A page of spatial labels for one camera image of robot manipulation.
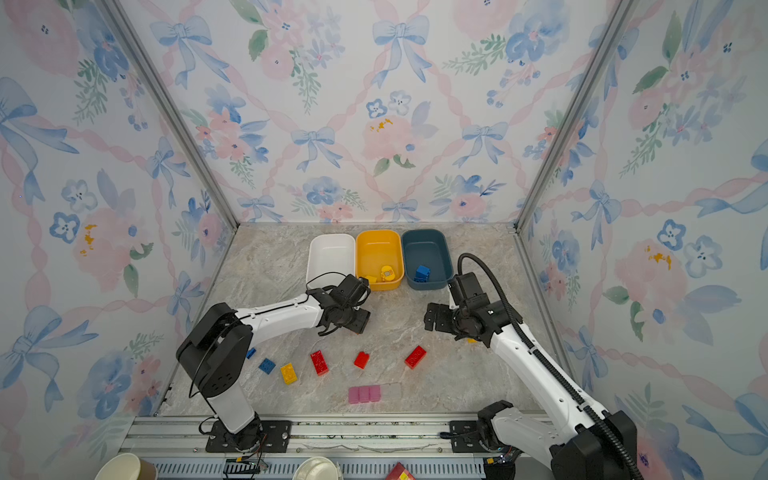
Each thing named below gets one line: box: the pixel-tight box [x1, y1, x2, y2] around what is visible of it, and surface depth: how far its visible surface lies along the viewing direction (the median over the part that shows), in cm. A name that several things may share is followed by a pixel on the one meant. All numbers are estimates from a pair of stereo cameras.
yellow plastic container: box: [356, 230, 405, 292], surface depth 111 cm
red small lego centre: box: [354, 351, 370, 370], surface depth 87 cm
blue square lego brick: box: [414, 265, 431, 282], surface depth 105 cm
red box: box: [385, 462, 416, 480], surface depth 68 cm
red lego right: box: [404, 345, 427, 370], surface depth 87 cm
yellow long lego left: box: [280, 362, 298, 385], surface depth 85 cm
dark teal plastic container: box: [401, 228, 454, 291], surface depth 108 cm
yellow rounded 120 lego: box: [380, 265, 396, 282], surface depth 105 cm
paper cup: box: [94, 453, 158, 480], surface depth 65 cm
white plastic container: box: [306, 233, 356, 292], surface depth 109 cm
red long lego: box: [310, 350, 330, 376], surface depth 85 cm
